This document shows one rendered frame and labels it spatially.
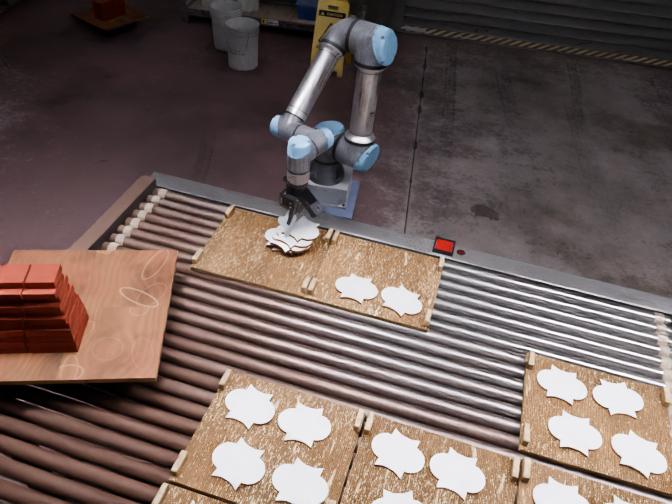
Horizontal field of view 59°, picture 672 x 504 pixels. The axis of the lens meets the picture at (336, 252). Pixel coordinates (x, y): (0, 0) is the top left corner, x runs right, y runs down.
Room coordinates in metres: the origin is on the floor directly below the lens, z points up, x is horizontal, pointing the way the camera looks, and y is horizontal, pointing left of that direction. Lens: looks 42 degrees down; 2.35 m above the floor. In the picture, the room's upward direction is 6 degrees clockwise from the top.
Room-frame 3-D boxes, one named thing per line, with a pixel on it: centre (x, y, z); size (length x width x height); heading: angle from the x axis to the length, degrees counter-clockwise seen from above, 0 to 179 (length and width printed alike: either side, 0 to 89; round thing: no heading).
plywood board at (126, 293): (1.13, 0.72, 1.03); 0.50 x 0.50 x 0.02; 8
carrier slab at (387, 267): (1.48, -0.15, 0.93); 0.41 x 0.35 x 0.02; 77
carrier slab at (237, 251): (1.57, 0.25, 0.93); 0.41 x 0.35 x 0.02; 78
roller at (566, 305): (1.61, -0.20, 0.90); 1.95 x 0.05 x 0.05; 77
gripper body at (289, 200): (1.65, 0.16, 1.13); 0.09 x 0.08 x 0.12; 56
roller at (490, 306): (1.51, -0.18, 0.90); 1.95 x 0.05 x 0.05; 77
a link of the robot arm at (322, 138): (1.74, 0.11, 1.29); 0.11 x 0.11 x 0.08; 59
